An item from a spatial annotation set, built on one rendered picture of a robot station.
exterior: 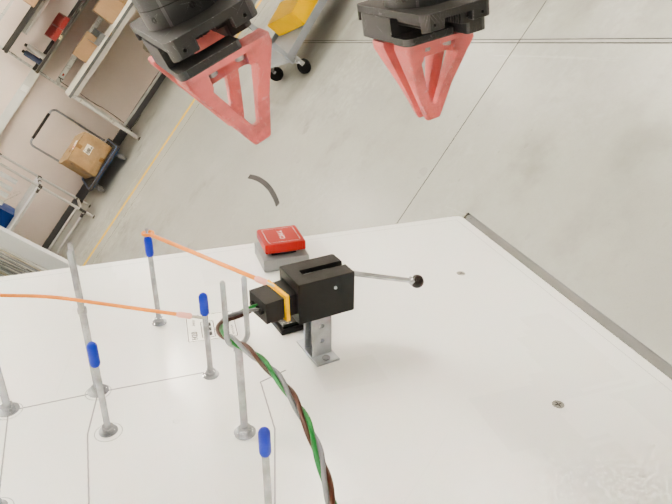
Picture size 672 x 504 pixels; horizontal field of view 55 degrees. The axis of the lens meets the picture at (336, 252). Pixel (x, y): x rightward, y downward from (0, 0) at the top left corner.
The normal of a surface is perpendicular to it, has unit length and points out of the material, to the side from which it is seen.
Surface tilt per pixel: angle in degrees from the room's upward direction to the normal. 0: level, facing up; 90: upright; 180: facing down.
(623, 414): 50
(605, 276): 0
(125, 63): 90
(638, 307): 0
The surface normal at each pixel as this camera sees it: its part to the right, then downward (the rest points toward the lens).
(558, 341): 0.00, -0.90
